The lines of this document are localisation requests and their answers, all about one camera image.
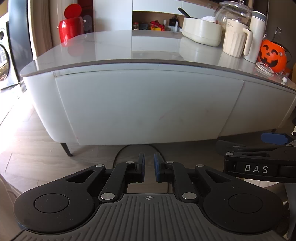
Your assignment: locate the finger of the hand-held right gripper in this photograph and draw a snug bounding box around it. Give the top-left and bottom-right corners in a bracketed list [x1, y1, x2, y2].
[216, 140, 296, 163]
[261, 133, 296, 147]

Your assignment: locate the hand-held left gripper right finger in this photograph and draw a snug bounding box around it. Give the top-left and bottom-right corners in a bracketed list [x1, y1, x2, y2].
[154, 153, 234, 203]

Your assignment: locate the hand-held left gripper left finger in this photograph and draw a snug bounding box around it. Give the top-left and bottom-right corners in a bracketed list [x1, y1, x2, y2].
[66, 153, 146, 204]

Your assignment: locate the wooden drawer with white front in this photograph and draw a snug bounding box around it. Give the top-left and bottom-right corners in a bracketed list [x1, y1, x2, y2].
[55, 70, 245, 144]

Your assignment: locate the orange pumpkin bucket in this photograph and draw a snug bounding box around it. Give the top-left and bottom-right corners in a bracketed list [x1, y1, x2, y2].
[258, 39, 292, 72]

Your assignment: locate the white thermos bottle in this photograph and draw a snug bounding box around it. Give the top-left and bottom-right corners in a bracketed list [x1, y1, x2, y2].
[243, 10, 267, 63]

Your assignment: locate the cream ribbed pitcher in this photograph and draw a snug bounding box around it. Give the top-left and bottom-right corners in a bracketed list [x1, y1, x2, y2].
[222, 19, 253, 58]

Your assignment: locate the white drawer coffee table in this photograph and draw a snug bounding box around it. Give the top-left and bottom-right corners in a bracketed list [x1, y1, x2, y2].
[20, 30, 296, 157]

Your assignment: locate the cream oval container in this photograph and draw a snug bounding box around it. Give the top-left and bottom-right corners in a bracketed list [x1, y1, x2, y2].
[182, 17, 223, 47]

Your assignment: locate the clear glass jar with lid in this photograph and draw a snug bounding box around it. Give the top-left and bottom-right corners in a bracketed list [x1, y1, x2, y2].
[214, 0, 254, 30]

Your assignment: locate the black box in white holder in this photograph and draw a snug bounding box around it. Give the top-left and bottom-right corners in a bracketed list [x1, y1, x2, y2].
[165, 15, 179, 32]

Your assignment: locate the red toy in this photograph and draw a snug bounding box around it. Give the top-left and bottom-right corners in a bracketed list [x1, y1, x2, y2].
[150, 20, 166, 31]

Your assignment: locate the red trash can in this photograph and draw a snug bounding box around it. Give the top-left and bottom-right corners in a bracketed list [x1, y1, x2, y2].
[57, 4, 84, 43]

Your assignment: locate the white washing machine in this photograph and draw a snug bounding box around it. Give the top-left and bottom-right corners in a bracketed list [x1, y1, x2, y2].
[0, 21, 15, 91]

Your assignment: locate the clear glass lid ring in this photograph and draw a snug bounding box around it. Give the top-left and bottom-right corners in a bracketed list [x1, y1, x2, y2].
[255, 61, 274, 76]

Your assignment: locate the black utensil handle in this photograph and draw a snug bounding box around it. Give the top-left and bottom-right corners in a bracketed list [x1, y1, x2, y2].
[177, 7, 192, 18]

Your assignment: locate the white wall cabinet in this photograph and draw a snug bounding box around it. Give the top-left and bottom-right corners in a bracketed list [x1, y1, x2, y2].
[92, 0, 223, 32]

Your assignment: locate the dark sliding door frame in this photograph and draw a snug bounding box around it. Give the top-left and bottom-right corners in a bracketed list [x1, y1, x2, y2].
[7, 0, 34, 93]

